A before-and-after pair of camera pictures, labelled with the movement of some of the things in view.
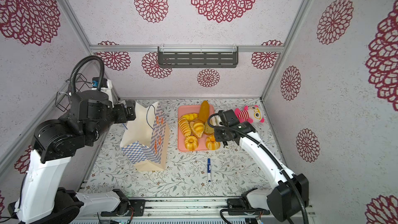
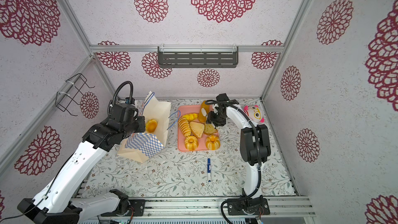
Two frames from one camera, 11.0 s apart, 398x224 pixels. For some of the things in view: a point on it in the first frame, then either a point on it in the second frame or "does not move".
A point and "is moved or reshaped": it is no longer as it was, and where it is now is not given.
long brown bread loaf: x=204 y=111 does not move
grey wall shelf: x=197 y=56 does not move
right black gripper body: x=221 y=135 → x=216 y=119
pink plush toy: x=249 y=114 does not move
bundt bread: x=211 y=143 does not move
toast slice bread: x=208 y=130 does not move
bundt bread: x=191 y=142 does not move
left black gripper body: x=119 y=115 → x=138 y=126
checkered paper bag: x=145 y=139 is moved or reshaped
